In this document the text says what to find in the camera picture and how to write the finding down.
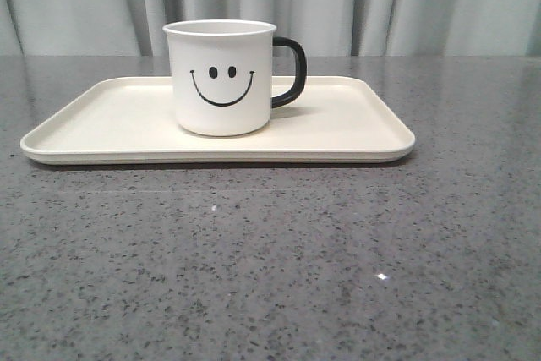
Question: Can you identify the cream rectangular plastic tray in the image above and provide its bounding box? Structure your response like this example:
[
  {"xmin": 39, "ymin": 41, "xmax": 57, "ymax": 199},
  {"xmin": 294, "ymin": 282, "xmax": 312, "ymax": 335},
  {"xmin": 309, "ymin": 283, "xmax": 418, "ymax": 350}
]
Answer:
[{"xmin": 20, "ymin": 76, "xmax": 415, "ymax": 165}]

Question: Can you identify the grey pleated curtain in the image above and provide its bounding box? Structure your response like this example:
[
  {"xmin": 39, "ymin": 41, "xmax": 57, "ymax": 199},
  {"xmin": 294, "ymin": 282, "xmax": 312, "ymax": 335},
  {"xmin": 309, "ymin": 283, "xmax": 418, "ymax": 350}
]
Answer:
[{"xmin": 1, "ymin": 0, "xmax": 540, "ymax": 57}]

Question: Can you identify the white smiley mug black handle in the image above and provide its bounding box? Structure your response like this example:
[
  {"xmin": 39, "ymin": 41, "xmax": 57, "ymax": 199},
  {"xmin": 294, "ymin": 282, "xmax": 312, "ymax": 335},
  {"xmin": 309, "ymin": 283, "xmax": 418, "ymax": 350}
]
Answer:
[{"xmin": 163, "ymin": 19, "xmax": 307, "ymax": 136}]

